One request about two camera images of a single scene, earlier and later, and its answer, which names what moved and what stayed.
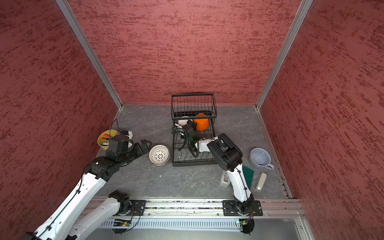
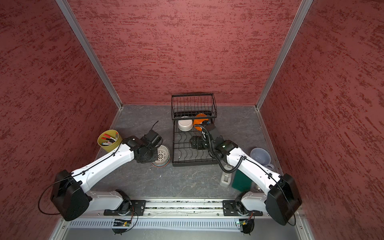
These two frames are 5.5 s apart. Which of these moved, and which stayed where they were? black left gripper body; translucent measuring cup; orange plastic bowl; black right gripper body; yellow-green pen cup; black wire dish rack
Moved: black right gripper body; black left gripper body
Stayed: orange plastic bowl; black wire dish rack; translucent measuring cup; yellow-green pen cup
